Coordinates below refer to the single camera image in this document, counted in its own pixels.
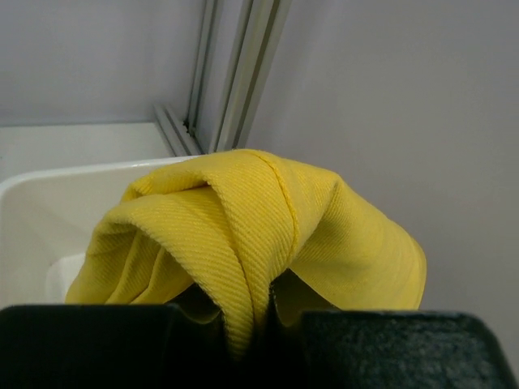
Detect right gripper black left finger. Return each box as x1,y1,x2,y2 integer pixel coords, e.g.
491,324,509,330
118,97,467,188
1,305,230,388

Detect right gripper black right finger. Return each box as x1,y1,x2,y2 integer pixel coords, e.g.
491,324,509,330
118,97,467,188
265,279,518,388

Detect yellow trousers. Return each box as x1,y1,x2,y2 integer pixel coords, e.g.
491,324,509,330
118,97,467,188
66,149,427,358

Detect white plastic basket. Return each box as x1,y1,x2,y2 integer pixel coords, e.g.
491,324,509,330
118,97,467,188
1,157,180,307

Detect right aluminium frame post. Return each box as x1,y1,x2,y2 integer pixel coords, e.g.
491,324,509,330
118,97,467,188
153,1,291,157

